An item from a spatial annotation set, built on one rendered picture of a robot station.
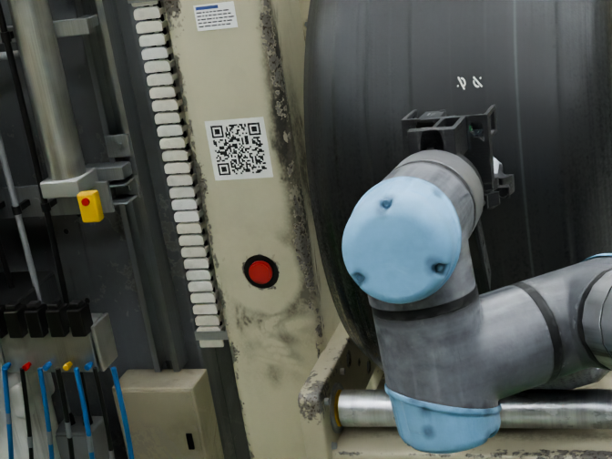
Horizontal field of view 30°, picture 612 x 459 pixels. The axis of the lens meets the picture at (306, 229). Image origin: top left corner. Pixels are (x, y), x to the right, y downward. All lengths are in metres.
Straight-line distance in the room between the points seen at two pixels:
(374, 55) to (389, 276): 0.42
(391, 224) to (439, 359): 0.10
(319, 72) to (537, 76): 0.22
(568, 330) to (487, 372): 0.07
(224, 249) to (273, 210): 0.09
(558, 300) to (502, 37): 0.35
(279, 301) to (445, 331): 0.68
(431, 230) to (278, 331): 0.74
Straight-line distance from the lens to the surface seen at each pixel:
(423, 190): 0.75
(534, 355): 0.81
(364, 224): 0.73
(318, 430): 1.36
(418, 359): 0.78
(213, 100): 1.37
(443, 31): 1.11
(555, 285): 0.83
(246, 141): 1.37
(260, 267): 1.41
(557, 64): 1.09
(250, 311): 1.45
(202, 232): 1.47
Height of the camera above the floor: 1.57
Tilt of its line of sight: 19 degrees down
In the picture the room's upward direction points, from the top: 9 degrees counter-clockwise
